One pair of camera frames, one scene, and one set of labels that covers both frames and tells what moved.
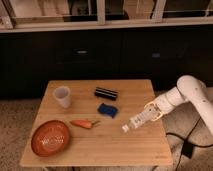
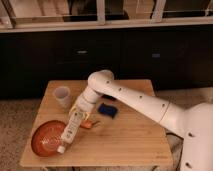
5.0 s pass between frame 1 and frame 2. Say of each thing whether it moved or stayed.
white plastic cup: stayed
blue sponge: stayed
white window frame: stayed
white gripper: moved
